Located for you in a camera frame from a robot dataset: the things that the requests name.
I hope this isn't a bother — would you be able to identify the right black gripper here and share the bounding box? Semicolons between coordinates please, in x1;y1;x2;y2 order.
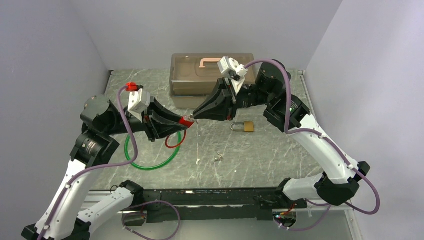
193;76;274;121

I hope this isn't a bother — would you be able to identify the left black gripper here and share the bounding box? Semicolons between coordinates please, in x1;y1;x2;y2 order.
104;96;188;142

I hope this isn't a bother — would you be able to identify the red cable lock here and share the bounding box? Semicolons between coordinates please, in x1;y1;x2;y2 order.
165;115;194;149

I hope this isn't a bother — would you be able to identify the green cable lock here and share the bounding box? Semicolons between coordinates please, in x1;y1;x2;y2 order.
130;131;183;171

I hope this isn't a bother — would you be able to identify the silver key set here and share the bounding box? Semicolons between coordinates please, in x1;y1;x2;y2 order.
214;151;224;162

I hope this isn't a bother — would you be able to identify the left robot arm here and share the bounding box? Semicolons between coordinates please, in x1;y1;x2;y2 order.
21;91;193;240

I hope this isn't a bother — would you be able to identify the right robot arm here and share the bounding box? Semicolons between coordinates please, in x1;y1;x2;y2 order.
192;57;370;208

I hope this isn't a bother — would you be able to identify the brass padlock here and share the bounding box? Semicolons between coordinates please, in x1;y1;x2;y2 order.
230;121;255;133

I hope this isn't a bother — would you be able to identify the brown translucent tool box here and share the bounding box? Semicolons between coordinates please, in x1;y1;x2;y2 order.
169;53;254;109

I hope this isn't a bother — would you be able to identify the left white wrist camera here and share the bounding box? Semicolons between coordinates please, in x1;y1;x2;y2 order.
126;82;151;122

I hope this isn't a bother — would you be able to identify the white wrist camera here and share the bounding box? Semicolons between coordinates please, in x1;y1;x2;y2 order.
126;82;151;122
217;56;248;96

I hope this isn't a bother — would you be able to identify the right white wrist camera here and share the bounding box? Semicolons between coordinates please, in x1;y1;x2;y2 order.
217;56;248;96

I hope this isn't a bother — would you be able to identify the pink tool box handle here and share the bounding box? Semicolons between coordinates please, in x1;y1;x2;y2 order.
199;58;221;69

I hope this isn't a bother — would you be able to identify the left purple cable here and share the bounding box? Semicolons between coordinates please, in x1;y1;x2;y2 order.
36;85;182;240

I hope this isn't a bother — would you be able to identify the purple cable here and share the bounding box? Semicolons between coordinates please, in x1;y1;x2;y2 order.
36;85;182;240
243;58;381;232

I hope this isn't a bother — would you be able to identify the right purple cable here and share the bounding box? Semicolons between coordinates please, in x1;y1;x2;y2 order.
243;58;381;232

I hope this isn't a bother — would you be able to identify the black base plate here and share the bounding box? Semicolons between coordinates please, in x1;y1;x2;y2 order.
126;187;307;223

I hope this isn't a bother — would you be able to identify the aluminium frame rail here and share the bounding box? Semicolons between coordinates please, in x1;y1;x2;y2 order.
61;188;354;215

